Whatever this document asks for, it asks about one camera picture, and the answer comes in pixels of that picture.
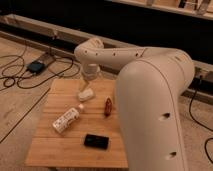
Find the black cable at right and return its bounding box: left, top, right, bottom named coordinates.
left=188, top=75, right=213, bottom=165

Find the dark red pepper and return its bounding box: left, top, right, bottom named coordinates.
left=104, top=98, right=112, bottom=117

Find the wooden table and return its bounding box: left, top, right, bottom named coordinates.
left=25, top=79, right=128, bottom=168

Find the white plastic bottle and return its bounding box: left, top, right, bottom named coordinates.
left=52, top=104, right=84, bottom=133

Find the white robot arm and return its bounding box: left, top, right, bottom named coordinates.
left=74, top=38, right=195, bottom=171

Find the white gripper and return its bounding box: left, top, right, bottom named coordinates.
left=79, top=64, right=99, bottom=92

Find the black rectangular case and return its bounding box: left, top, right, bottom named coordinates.
left=84, top=134, right=109, bottom=149

